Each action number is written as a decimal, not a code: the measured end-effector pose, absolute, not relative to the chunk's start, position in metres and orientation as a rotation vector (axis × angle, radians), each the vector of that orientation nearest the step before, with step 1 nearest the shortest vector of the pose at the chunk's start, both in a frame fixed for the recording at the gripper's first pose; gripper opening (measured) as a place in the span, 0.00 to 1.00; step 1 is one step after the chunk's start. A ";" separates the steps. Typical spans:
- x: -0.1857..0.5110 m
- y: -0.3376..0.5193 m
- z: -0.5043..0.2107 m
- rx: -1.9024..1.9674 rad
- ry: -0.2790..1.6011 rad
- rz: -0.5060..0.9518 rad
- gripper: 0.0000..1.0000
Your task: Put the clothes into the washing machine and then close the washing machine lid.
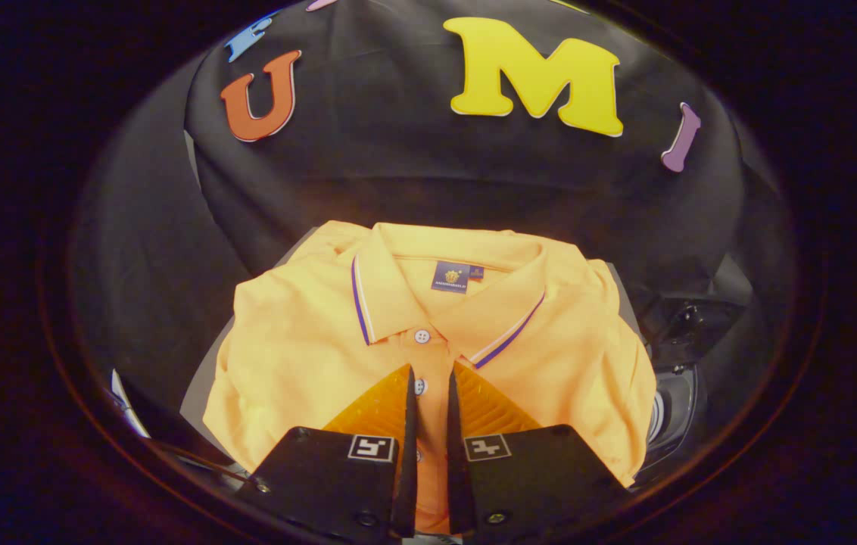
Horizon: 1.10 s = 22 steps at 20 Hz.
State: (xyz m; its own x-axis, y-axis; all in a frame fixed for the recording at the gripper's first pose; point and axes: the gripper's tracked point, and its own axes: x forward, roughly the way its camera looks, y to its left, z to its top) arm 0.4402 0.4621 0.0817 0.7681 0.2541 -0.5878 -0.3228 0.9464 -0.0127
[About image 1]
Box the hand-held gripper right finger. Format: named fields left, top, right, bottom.
left=447, top=362, right=630, bottom=542

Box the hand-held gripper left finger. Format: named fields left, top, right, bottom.
left=235, top=365, right=419, bottom=542

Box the orange polo shirt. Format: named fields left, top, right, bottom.
left=203, top=221, right=658, bottom=534

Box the dark grey washing machine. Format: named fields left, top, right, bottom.
left=633, top=363, right=700, bottom=485

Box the grey cabinet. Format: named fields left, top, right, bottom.
left=179, top=246, right=641, bottom=462

